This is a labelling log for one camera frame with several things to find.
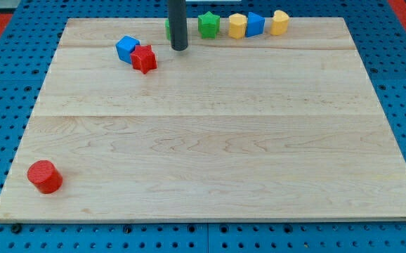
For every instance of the green star block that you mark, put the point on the green star block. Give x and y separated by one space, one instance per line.
208 25

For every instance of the green block behind rod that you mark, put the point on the green block behind rod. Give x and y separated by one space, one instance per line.
167 29

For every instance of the red cylinder block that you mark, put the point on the red cylinder block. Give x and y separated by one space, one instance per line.
45 177

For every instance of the yellow pentagon block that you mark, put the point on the yellow pentagon block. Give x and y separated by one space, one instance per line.
237 26

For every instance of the light wooden board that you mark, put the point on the light wooden board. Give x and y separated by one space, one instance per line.
264 129

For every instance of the blue triangle block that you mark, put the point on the blue triangle block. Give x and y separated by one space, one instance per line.
255 24

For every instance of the yellow crescent block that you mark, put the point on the yellow crescent block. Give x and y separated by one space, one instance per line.
279 24

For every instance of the blue cube block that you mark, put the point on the blue cube block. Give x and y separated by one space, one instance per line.
125 46

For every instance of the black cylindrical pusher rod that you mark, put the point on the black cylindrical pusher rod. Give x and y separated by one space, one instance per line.
177 24

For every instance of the red star block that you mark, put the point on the red star block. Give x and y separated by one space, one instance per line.
143 58

